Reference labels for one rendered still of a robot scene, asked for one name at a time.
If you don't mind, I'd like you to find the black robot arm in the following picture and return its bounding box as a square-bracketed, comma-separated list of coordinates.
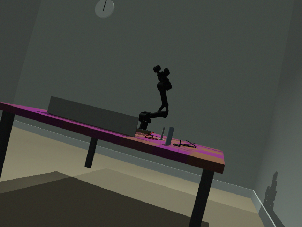
[139, 68, 172, 130]

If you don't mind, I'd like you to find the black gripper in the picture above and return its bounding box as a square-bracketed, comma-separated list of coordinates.
[153, 65, 165, 82]

